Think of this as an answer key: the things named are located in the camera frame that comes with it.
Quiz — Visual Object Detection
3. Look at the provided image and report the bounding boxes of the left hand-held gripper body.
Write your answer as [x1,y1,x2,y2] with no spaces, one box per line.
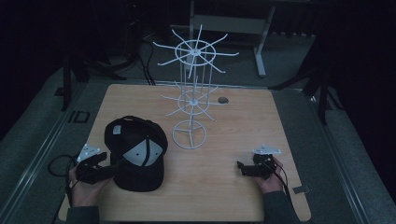
[76,143,110,185]

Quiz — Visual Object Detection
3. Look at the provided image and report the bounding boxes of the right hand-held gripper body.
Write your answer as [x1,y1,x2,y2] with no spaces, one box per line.
[246,144,282,180]

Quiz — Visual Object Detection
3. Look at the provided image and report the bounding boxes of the black baseball cap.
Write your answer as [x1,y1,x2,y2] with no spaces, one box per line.
[104,115,169,193]

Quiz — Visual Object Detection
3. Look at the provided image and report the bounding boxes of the person's right hand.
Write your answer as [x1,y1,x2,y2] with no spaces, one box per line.
[249,156,286,195]

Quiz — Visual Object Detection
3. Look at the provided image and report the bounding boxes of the person's left hand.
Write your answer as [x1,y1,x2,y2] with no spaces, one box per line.
[67,163,112,208]

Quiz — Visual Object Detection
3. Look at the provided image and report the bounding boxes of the grey tape strip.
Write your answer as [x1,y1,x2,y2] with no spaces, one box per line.
[291,185,312,195]

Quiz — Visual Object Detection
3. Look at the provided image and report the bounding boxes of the black tripod stand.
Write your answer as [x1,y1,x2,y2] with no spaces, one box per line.
[268,59,345,126]

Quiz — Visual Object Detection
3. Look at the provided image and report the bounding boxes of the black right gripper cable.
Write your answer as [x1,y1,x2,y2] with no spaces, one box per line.
[270,157,293,202]

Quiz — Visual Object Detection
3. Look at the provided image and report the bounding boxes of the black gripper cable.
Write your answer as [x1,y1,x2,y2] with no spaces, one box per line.
[48,154,79,207]
[270,157,293,202]

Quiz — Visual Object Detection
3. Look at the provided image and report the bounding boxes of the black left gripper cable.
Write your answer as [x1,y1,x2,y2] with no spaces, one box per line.
[48,154,79,207]

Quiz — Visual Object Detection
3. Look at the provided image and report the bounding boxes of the black rectangular floor bracket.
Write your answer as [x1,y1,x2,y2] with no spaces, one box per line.
[67,110,92,124]

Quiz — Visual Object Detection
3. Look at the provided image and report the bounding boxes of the white wire hat rack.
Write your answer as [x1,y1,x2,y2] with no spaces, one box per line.
[152,24,240,150]

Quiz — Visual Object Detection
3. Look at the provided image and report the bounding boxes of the black floor cables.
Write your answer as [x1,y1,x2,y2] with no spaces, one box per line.
[134,34,157,87]

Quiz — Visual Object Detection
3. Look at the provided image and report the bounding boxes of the white metal desk frame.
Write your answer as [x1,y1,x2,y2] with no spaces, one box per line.
[188,0,277,78]

